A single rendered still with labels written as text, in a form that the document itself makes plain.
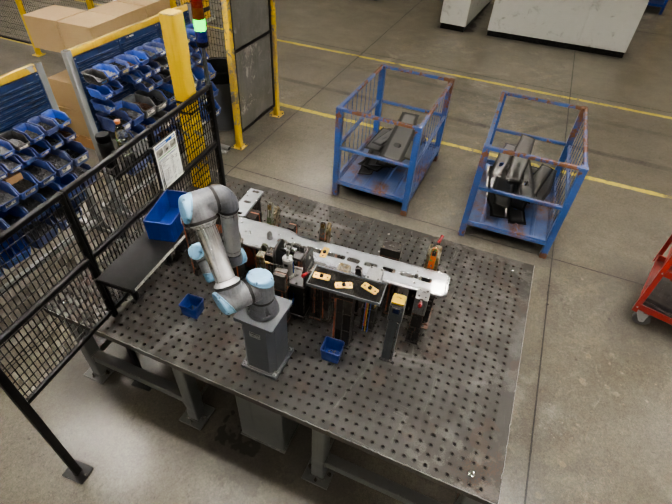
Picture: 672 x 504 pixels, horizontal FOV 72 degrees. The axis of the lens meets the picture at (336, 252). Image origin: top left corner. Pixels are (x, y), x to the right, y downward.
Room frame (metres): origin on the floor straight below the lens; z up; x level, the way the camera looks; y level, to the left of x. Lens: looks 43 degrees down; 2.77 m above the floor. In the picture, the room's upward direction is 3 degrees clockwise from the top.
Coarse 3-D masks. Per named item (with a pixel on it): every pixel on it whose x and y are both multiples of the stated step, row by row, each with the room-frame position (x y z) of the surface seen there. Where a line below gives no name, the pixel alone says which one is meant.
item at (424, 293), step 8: (424, 288) 1.62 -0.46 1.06; (416, 296) 1.56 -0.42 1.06; (424, 296) 1.57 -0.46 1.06; (416, 304) 1.55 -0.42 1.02; (424, 304) 1.54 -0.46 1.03; (416, 312) 1.55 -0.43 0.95; (424, 312) 1.54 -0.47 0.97; (416, 320) 1.55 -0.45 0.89; (408, 328) 1.56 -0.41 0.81; (416, 328) 1.55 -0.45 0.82; (408, 336) 1.55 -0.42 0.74; (416, 336) 1.54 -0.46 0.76; (416, 344) 1.53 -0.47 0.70
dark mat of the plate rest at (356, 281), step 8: (320, 272) 1.59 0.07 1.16; (328, 272) 1.60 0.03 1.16; (336, 272) 1.60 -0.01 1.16; (312, 280) 1.54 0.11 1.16; (320, 280) 1.54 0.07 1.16; (336, 280) 1.55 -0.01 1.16; (344, 280) 1.55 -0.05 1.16; (352, 280) 1.55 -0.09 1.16; (360, 280) 1.55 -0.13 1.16; (368, 280) 1.56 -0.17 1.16; (328, 288) 1.49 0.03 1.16; (336, 288) 1.49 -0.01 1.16; (344, 288) 1.50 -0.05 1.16; (352, 288) 1.50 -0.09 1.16; (360, 288) 1.50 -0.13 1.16; (384, 288) 1.51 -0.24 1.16; (360, 296) 1.45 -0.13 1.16; (368, 296) 1.45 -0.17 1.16; (376, 296) 1.46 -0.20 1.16
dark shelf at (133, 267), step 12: (144, 240) 1.89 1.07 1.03; (156, 240) 1.90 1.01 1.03; (180, 240) 1.92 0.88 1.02; (132, 252) 1.79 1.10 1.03; (144, 252) 1.79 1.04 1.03; (156, 252) 1.80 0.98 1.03; (168, 252) 1.81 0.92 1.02; (120, 264) 1.69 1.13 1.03; (132, 264) 1.70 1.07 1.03; (144, 264) 1.70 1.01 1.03; (156, 264) 1.71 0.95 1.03; (108, 276) 1.60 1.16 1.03; (120, 276) 1.61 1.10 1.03; (132, 276) 1.61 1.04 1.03; (144, 276) 1.62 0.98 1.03; (120, 288) 1.53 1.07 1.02; (132, 288) 1.53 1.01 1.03
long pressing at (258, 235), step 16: (240, 224) 2.11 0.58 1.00; (256, 224) 2.12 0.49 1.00; (256, 240) 1.98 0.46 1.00; (272, 240) 1.99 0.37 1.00; (288, 240) 2.00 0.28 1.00; (304, 240) 2.00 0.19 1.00; (352, 256) 1.89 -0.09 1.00; (368, 256) 1.90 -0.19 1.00; (352, 272) 1.77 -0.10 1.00; (384, 272) 1.78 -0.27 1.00; (416, 272) 1.80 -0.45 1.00; (432, 272) 1.80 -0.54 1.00; (416, 288) 1.67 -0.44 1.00; (432, 288) 1.68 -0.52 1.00; (448, 288) 1.69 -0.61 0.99
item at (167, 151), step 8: (168, 136) 2.33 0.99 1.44; (176, 136) 2.40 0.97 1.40; (160, 144) 2.26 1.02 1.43; (168, 144) 2.32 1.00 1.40; (176, 144) 2.38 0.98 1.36; (160, 152) 2.24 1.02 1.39; (168, 152) 2.30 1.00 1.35; (176, 152) 2.37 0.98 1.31; (160, 160) 2.23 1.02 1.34; (168, 160) 2.29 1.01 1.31; (176, 160) 2.35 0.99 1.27; (168, 168) 2.27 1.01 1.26; (176, 168) 2.34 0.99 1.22; (160, 176) 2.19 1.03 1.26; (168, 176) 2.26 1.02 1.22; (176, 176) 2.32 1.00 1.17; (168, 184) 2.24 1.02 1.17
